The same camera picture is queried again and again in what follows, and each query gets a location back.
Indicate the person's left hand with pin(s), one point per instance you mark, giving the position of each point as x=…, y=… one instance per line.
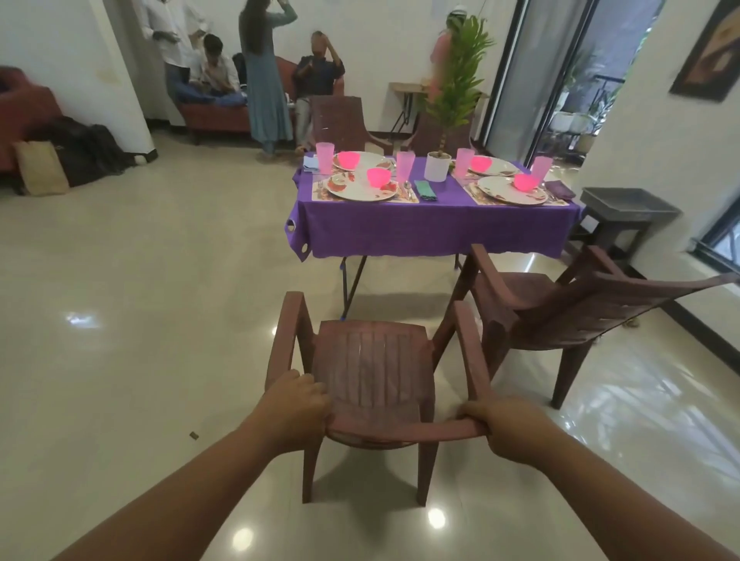
x=292, y=413

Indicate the person's right hand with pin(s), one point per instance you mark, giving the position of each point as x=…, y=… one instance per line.
x=514, y=430

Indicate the white floral plate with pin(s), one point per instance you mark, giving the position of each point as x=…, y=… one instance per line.
x=497, y=191
x=352, y=191
x=370, y=159
x=503, y=166

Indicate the pink cloth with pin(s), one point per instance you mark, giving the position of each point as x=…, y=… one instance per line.
x=559, y=189

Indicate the pink plastic bowl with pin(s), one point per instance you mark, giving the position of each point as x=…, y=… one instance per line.
x=526, y=182
x=480, y=163
x=379, y=177
x=348, y=159

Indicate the steel spoon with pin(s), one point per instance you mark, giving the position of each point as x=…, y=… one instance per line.
x=407, y=191

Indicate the teal cloth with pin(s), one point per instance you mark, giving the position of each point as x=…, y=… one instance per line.
x=426, y=191

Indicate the person's right forearm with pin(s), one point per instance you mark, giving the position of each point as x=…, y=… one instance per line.
x=636, y=508

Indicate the person's left forearm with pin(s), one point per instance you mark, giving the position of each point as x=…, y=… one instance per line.
x=173, y=503

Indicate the purple cloth table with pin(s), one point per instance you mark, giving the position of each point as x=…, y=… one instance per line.
x=433, y=231

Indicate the dark grey plastic stool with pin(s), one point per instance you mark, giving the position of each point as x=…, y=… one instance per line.
x=607, y=231

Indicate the grey plastic tray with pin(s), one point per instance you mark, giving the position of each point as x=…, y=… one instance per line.
x=630, y=202

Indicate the green plant with white pot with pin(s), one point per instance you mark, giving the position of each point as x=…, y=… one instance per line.
x=437, y=167

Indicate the black barred window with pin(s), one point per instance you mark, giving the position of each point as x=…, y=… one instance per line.
x=720, y=243

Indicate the white outdoor plant pot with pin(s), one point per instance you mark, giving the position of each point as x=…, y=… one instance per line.
x=559, y=121
x=583, y=136

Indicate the black bag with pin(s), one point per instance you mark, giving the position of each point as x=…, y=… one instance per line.
x=87, y=150

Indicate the wooden folding table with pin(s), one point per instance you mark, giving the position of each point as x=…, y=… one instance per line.
x=404, y=87

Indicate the brown paper bag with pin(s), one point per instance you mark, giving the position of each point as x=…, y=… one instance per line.
x=40, y=170

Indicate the red sofa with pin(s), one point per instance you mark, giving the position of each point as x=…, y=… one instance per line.
x=29, y=110

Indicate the dark picture frame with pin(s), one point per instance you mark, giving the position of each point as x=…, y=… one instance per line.
x=708, y=58

